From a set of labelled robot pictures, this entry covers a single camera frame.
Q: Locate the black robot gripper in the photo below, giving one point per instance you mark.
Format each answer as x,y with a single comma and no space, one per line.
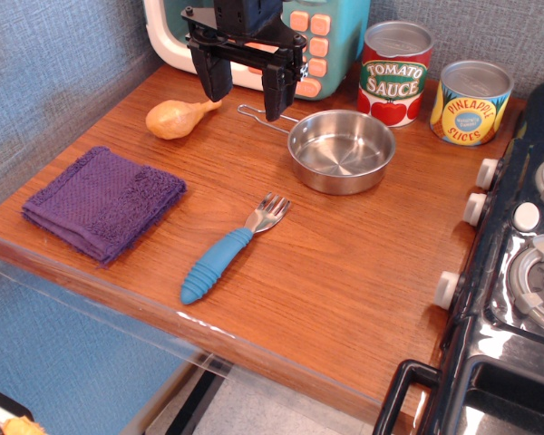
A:
223,34

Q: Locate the blue handled metal fork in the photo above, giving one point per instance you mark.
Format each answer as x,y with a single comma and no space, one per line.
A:
207,270

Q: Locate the purple folded towel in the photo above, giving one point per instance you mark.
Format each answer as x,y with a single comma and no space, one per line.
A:
102,203

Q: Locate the toy chicken drumstick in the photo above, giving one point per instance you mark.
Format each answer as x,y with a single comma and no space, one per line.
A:
171,119

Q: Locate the teal toy microwave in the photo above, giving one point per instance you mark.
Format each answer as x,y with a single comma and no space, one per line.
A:
334,31

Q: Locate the small steel saucepan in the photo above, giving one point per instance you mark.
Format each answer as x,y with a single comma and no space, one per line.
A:
335,152

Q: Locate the tomato sauce can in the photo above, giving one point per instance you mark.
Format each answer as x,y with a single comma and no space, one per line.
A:
394,69

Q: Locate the pineapple slices can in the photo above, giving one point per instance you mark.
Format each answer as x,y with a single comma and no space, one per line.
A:
470,102

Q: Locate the white stove knob top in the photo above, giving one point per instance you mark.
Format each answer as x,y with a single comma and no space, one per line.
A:
486,173

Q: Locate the white stove knob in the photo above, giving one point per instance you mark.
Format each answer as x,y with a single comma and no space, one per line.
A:
446,289
473,209
486,173

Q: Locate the white stove knob middle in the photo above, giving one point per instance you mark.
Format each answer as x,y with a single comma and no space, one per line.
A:
473,209

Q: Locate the white stove knob bottom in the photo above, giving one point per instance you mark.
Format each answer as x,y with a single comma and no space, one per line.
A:
446,289

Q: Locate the black toy stove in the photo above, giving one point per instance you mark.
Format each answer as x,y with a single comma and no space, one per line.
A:
492,364

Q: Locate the orange object bottom left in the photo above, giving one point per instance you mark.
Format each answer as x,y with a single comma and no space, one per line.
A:
22,426

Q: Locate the black oven door handle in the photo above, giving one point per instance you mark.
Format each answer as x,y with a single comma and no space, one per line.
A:
408,373

